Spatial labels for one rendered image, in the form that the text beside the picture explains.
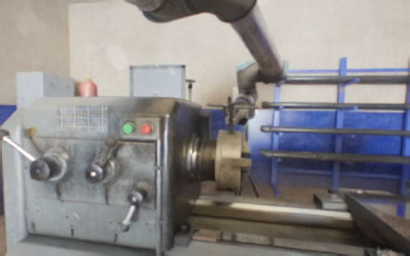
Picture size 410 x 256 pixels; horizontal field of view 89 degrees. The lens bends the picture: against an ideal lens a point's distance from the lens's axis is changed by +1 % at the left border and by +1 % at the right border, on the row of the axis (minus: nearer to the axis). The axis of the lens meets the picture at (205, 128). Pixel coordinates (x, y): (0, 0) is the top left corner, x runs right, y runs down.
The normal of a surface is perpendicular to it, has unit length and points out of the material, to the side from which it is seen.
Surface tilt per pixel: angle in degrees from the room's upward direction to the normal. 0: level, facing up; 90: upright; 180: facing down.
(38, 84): 90
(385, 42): 90
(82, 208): 90
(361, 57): 90
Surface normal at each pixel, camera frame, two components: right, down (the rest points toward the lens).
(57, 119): -0.17, 0.07
